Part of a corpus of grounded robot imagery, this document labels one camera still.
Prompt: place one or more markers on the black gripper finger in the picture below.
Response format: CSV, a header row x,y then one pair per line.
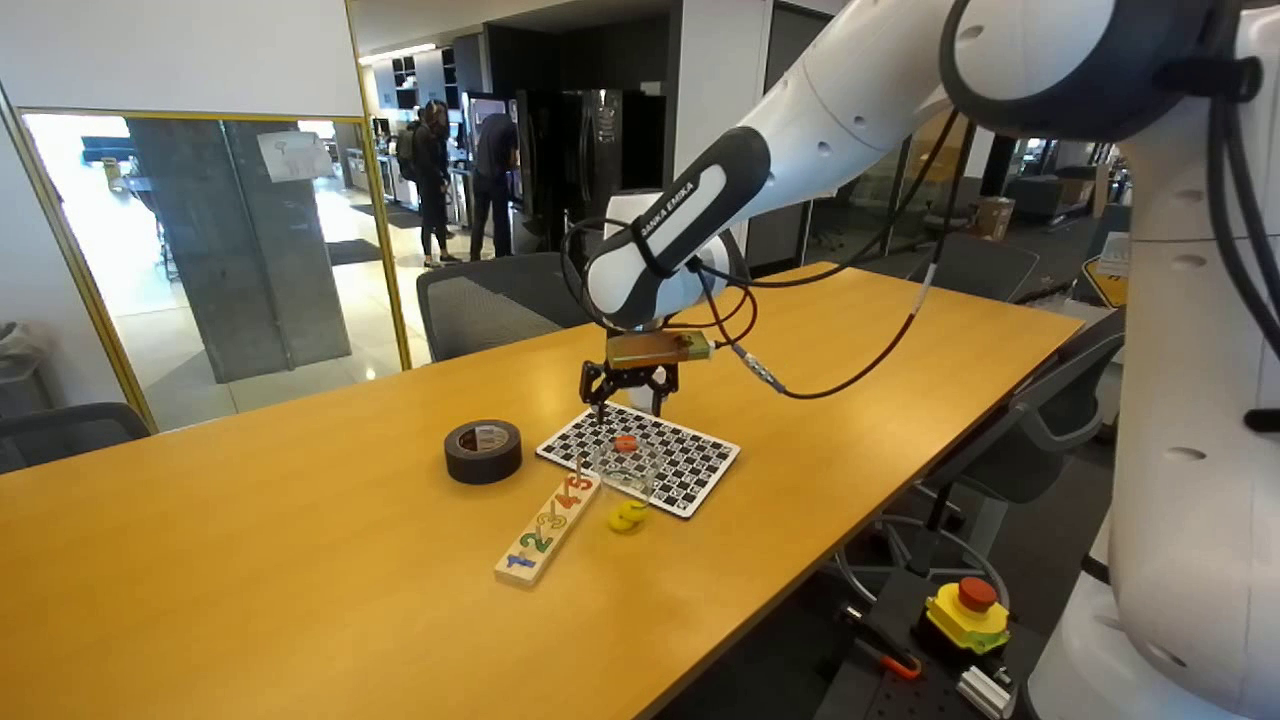
x,y
588,406
663,399

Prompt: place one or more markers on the checkered marker board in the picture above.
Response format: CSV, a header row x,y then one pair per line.
x,y
675,464

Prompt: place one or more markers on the orange ring block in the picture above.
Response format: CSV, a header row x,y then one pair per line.
x,y
625,441

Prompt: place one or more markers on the yellow ring block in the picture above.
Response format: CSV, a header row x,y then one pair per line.
x,y
632,509
617,521

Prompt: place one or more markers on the black tape roll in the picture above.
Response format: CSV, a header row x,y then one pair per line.
x,y
480,451

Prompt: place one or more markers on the wooden number puzzle board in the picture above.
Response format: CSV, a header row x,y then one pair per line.
x,y
541,539

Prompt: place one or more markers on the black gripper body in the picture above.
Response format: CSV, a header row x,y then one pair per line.
x,y
599,382

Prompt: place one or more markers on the dark office chair left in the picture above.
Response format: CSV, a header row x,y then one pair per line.
x,y
64,432

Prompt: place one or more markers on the orange handled tool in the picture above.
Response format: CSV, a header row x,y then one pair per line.
x,y
889,656

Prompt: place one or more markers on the grey office chair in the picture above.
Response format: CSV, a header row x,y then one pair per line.
x,y
1007,462
494,300

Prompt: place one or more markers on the yellow red emergency stop button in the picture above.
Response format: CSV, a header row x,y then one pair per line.
x,y
970,615

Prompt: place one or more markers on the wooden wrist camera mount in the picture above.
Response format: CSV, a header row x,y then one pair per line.
x,y
659,349

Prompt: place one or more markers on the grey office chair right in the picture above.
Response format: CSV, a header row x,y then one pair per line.
x,y
1007,462

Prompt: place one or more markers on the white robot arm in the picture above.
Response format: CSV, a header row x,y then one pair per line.
x,y
1179,609

